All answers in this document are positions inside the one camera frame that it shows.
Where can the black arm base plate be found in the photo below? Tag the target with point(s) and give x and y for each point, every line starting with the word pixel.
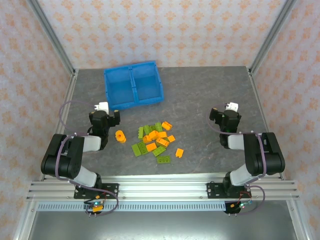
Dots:
pixel 213 190
pixel 112 190

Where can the orange round lego brick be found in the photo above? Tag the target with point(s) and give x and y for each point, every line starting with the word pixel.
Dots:
pixel 120 136

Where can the aluminium frame post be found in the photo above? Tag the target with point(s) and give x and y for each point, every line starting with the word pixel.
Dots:
pixel 53 37
pixel 270 37

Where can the grey metal panel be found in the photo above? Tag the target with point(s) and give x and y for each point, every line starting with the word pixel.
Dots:
pixel 162 227

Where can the wide aluminium mounting rail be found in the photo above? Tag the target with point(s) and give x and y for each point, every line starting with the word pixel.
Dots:
pixel 162 187

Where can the small electronics board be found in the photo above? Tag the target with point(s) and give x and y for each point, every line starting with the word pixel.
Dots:
pixel 96 207
pixel 240 206

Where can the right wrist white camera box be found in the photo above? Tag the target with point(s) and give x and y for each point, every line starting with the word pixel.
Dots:
pixel 233 106

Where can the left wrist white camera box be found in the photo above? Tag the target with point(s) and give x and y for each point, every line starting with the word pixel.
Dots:
pixel 103 106

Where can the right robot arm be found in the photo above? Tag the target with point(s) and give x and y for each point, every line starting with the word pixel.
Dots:
pixel 262 160

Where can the aluminium frame rail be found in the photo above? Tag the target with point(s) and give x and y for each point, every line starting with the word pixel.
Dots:
pixel 23 220
pixel 297 220

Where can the aluminium side rail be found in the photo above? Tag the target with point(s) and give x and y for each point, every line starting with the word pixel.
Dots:
pixel 70 87
pixel 258 100

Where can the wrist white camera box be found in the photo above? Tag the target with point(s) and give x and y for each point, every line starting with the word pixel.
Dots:
pixel 103 106
pixel 233 106

